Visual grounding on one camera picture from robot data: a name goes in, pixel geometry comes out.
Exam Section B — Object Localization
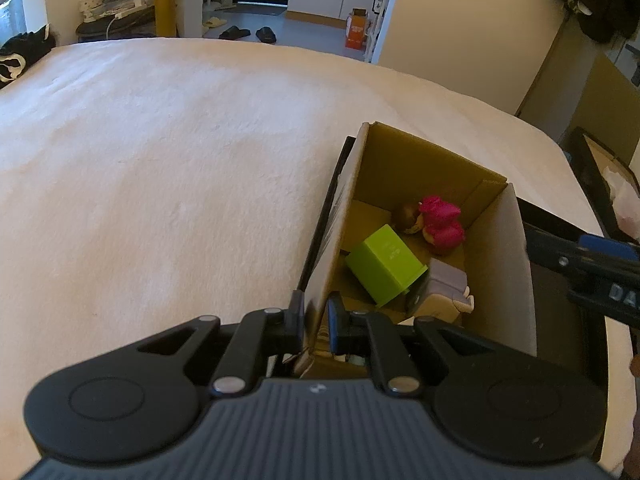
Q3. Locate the brown cardboard box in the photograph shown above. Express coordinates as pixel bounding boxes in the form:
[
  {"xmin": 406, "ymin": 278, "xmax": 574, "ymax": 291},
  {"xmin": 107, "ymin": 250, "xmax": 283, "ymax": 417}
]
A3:
[{"xmin": 292, "ymin": 121, "xmax": 539, "ymax": 382}]

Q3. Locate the shallow black cardboard box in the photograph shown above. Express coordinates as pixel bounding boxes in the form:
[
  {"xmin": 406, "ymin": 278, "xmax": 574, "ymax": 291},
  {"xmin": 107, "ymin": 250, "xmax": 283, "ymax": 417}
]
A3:
[{"xmin": 569, "ymin": 126, "xmax": 640, "ymax": 242}]

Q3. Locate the white tissue paper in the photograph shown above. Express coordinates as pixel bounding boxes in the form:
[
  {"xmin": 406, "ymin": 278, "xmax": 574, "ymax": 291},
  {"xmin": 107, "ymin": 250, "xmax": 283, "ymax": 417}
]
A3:
[{"xmin": 602, "ymin": 164, "xmax": 640, "ymax": 239}]

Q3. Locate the white power strip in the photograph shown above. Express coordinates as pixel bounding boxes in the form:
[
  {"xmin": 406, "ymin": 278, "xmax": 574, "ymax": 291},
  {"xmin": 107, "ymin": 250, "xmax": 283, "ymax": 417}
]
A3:
[{"xmin": 79, "ymin": 0, "xmax": 154, "ymax": 17}]

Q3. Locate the grey white toy figure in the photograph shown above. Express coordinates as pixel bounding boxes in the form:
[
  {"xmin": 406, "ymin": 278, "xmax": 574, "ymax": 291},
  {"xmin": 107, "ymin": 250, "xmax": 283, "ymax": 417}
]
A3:
[{"xmin": 407, "ymin": 257, "xmax": 475, "ymax": 326}]

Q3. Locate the black cloth with white print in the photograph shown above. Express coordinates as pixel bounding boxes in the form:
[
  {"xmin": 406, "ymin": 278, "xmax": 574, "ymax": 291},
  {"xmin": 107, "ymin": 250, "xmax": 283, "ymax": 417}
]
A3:
[{"xmin": 0, "ymin": 24, "xmax": 56, "ymax": 90}]

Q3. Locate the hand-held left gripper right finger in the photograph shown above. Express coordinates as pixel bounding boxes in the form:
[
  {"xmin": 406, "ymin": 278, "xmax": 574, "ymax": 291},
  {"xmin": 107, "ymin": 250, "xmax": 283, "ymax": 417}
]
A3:
[{"xmin": 327, "ymin": 294, "xmax": 516, "ymax": 397}]

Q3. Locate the orange box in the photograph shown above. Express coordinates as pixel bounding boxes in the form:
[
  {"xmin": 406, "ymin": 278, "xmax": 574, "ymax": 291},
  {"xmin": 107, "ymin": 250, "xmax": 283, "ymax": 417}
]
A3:
[{"xmin": 344, "ymin": 8, "xmax": 370, "ymax": 50}]

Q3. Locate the green plastic box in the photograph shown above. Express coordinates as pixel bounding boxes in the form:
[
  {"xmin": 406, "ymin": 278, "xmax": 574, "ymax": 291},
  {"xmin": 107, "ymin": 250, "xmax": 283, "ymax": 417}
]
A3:
[{"xmin": 345, "ymin": 224, "xmax": 430, "ymax": 308}]

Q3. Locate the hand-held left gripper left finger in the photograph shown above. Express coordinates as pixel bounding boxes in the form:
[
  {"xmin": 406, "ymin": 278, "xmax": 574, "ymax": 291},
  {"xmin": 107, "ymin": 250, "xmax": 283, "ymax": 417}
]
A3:
[{"xmin": 135, "ymin": 290, "xmax": 307, "ymax": 397}]

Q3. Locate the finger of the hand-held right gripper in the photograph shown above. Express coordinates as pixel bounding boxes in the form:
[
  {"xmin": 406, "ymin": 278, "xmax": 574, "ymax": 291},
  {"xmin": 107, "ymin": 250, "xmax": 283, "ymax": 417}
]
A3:
[{"xmin": 524, "ymin": 227, "xmax": 640, "ymax": 282}]

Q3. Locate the small brown-haired doll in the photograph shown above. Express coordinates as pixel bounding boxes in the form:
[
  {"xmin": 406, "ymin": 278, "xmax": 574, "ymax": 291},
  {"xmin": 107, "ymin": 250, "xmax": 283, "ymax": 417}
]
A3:
[{"xmin": 391, "ymin": 203, "xmax": 426, "ymax": 235}]

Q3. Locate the pink toy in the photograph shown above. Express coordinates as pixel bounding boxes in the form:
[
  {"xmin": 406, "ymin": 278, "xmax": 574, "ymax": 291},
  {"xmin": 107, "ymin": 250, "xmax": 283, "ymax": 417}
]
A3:
[{"xmin": 419, "ymin": 195, "xmax": 467, "ymax": 255}]

